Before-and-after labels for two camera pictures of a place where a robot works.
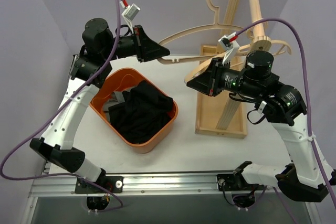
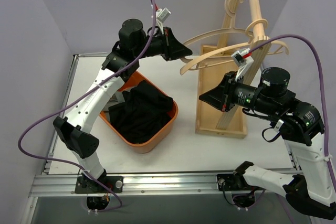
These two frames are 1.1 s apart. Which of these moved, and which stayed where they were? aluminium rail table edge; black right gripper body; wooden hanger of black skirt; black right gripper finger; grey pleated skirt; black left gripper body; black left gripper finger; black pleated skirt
Moved: wooden hanger of black skirt; black right gripper body; black left gripper finger; black right gripper finger; black left gripper body
Stayed: grey pleated skirt; black pleated skirt; aluminium rail table edge
